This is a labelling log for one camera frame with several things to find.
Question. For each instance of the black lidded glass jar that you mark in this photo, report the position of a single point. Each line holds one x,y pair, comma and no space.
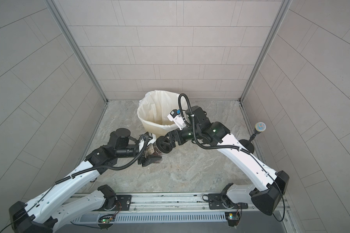
151,150

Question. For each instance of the white plastic bin liner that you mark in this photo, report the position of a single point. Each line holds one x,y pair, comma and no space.
157,105

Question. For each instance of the black stand with round top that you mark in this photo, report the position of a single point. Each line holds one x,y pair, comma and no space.
259,128

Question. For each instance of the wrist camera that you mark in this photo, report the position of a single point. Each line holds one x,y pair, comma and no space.
147,137
177,119

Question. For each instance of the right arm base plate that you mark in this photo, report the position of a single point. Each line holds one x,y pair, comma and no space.
222,202

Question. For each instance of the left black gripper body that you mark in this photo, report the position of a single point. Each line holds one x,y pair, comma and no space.
146,154

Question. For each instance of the left green circuit board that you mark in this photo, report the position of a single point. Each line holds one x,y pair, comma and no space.
107,219

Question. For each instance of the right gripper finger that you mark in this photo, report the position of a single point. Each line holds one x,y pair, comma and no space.
172,135
172,143

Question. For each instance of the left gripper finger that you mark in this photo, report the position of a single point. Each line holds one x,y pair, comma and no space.
144,162
155,158

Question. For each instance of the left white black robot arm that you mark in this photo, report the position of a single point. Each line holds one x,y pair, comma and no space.
49,211

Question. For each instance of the cream woven waste bin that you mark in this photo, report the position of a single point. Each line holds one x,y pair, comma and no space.
160,128

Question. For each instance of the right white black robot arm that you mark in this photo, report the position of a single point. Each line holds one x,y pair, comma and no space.
193,125

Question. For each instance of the aluminium mounting rail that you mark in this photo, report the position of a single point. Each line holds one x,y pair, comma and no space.
146,203

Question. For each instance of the right green circuit board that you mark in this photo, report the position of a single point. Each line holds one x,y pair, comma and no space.
233,218

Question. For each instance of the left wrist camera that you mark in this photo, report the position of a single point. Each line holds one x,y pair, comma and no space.
147,137

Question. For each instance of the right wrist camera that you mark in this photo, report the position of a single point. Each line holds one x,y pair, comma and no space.
177,119

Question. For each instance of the green circuit board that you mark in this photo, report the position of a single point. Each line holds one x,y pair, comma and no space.
107,219
233,218

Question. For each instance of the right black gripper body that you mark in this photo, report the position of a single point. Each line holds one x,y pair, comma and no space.
171,138

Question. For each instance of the black round jar lid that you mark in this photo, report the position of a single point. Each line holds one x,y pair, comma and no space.
164,145

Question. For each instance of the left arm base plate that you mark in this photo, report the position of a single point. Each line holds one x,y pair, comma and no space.
121,202

